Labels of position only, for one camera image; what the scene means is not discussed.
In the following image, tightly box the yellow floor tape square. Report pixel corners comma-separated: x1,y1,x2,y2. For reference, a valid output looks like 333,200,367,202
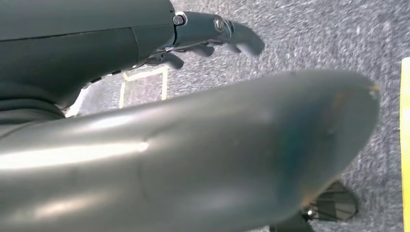
400,58,410,232
118,66,169,109

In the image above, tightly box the black robot foot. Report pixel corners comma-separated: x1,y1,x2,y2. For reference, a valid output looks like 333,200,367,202
269,181,359,232

